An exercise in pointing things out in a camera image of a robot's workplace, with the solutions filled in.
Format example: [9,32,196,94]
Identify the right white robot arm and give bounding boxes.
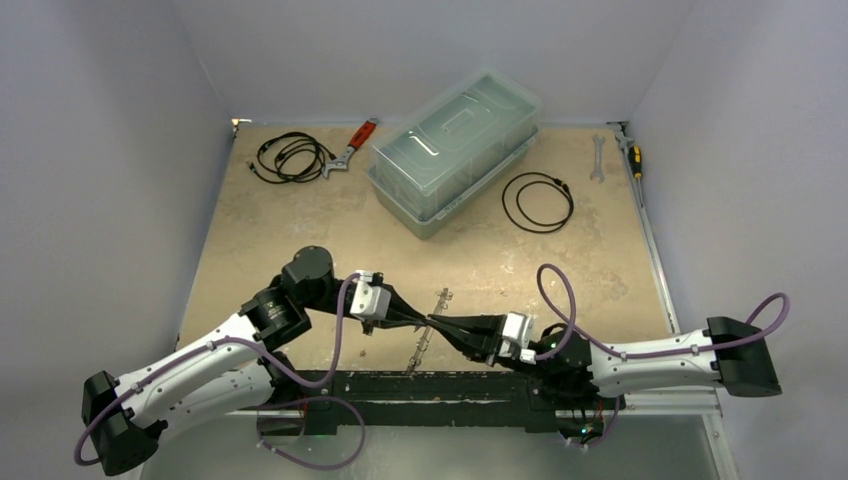
[426,312,782,407]

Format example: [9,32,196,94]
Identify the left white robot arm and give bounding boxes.
[74,246,426,476]

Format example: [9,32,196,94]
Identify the clear plastic storage box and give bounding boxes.
[366,71,542,240]

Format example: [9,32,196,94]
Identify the silver open-end spanner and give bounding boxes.
[589,134,605,184]

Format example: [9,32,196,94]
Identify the yellow black screwdriver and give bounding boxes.
[628,145,642,182]

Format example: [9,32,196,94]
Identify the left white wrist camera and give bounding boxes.
[349,270,391,322]

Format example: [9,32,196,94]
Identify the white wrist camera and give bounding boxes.
[349,270,391,322]
[495,312,536,364]

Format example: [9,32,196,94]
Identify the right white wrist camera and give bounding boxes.
[495,312,536,364]

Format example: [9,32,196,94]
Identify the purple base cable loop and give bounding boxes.
[256,397,367,472]

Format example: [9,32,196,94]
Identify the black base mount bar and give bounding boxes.
[261,370,626,436]

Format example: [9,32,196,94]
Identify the coiled black cable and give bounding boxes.
[501,172,575,234]

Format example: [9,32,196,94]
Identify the red handled adjustable wrench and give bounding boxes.
[321,117,379,179]

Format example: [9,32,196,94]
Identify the tangled black cable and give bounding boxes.
[247,131,337,185]

